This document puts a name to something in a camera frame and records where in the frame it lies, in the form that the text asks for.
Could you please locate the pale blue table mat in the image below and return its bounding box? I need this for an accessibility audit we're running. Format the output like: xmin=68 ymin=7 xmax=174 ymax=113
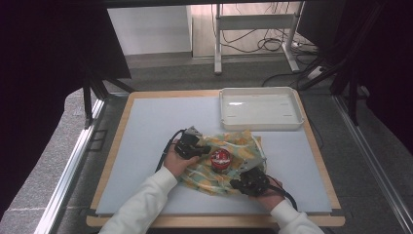
xmin=94 ymin=96 xmax=333 ymax=216

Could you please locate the person's right hand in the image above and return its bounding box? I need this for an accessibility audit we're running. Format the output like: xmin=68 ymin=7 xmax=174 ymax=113
xmin=248 ymin=185 xmax=286 ymax=213

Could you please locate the red round can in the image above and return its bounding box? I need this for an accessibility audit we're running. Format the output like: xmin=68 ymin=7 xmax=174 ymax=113
xmin=209 ymin=148 xmax=234 ymax=174

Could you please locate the wooden table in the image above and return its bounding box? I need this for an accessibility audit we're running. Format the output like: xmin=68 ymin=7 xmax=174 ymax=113
xmin=85 ymin=89 xmax=347 ymax=228

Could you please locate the aluminium rail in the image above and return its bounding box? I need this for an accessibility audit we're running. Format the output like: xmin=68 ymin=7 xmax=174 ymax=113
xmin=33 ymin=92 xmax=131 ymax=234
xmin=333 ymin=94 xmax=413 ymax=234

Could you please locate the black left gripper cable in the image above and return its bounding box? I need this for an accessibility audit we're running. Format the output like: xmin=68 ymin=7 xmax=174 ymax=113
xmin=154 ymin=129 xmax=187 ymax=174

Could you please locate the white metal desk frame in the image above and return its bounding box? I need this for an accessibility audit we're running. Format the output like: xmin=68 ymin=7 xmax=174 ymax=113
xmin=212 ymin=2 xmax=306 ymax=76

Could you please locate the black curtain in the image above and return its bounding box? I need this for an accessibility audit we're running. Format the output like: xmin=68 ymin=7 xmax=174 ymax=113
xmin=296 ymin=0 xmax=413 ymax=161
xmin=0 ymin=0 xmax=132 ymax=219

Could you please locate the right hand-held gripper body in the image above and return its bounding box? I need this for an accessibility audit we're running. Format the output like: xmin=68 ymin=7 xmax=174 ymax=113
xmin=236 ymin=158 xmax=271 ymax=198

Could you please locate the black metal stand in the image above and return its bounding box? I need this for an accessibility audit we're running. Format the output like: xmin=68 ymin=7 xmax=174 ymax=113
xmin=82 ymin=72 xmax=136 ymax=130
xmin=297 ymin=3 xmax=386 ymax=127

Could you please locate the green yellow floral cloth bag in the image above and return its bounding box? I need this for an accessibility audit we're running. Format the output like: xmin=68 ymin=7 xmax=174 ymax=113
xmin=177 ymin=129 xmax=268 ymax=197

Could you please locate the black floor bracket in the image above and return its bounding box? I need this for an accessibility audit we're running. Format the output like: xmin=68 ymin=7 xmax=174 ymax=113
xmin=87 ymin=129 xmax=108 ymax=153

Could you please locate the person's left hand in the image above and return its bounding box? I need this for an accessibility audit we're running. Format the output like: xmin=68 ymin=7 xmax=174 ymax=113
xmin=163 ymin=138 xmax=201 ymax=178

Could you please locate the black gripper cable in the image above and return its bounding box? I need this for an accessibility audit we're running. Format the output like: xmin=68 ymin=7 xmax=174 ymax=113
xmin=154 ymin=129 xmax=187 ymax=174
xmin=266 ymin=175 xmax=299 ymax=213

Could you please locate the white power strip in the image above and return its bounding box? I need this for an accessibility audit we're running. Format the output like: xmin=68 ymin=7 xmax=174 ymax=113
xmin=306 ymin=65 xmax=326 ymax=81

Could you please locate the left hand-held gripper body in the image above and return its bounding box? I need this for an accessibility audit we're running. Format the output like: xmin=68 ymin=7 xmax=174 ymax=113
xmin=173 ymin=126 xmax=205 ymax=161

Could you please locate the white panel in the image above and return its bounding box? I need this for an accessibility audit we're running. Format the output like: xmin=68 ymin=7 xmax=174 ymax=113
xmin=106 ymin=5 xmax=193 ymax=57

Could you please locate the white plastic tray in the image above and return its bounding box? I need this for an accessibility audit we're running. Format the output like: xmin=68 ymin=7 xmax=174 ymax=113
xmin=218 ymin=86 xmax=306 ymax=132

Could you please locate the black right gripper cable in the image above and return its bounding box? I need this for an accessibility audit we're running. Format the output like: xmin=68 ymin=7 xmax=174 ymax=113
xmin=266 ymin=175 xmax=299 ymax=213

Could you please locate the tangle of black floor cables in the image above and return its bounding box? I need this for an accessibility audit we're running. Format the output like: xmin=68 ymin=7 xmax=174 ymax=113
xmin=219 ymin=3 xmax=320 ymax=89

